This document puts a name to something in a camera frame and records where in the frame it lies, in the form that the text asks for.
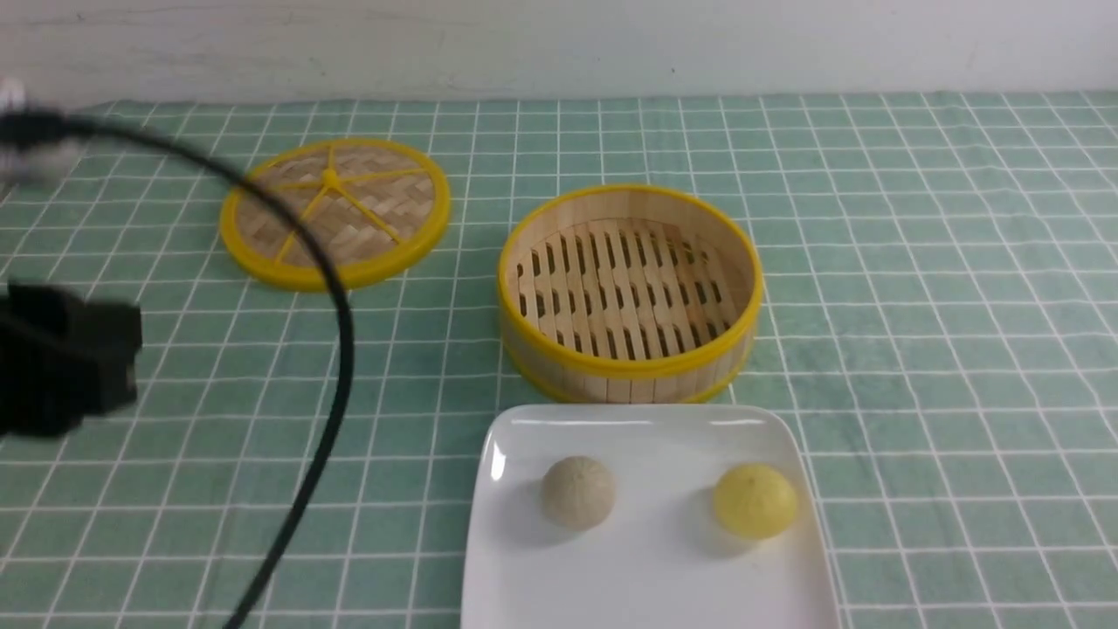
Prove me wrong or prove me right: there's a black cable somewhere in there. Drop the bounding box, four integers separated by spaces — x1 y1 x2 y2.
0 112 356 629

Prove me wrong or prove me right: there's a white square plate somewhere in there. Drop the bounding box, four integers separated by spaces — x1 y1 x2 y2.
459 404 842 628

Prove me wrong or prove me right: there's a yellow rimmed bamboo steamer basket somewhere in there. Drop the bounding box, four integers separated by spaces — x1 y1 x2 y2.
496 184 765 404

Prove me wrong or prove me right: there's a yellow steamed bun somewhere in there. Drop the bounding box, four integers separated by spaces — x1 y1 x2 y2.
712 463 799 541

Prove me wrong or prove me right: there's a white steamed bun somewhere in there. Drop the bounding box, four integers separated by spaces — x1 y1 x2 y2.
540 455 618 532

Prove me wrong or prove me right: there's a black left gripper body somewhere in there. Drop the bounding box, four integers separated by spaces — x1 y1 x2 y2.
1 282 143 438

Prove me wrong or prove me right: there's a green checkered tablecloth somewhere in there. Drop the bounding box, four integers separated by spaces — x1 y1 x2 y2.
1 93 1117 628

